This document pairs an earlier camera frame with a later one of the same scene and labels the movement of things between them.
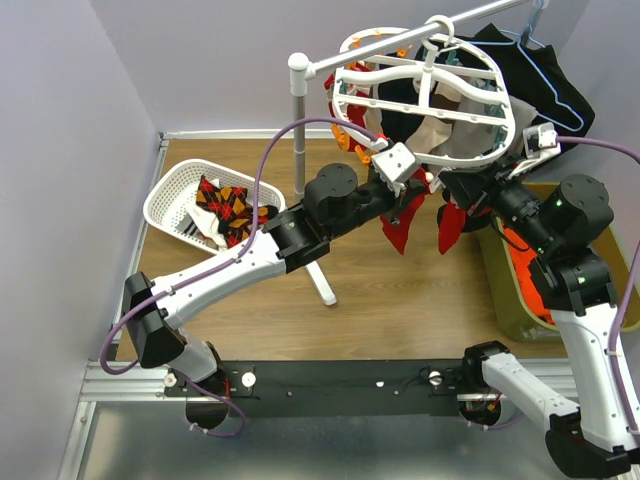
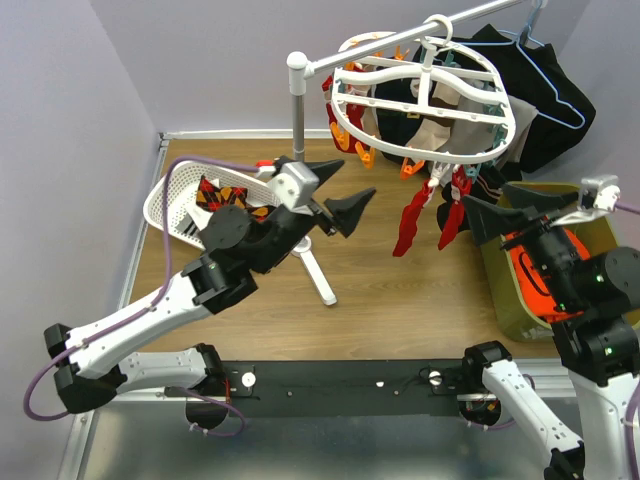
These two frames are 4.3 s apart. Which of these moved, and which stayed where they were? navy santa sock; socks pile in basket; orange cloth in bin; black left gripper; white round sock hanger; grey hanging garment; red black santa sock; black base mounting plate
Moved: black left gripper; white round sock hanger
Stayed: navy santa sock; red black santa sock; grey hanging garment; orange cloth in bin; socks pile in basket; black base mounting plate
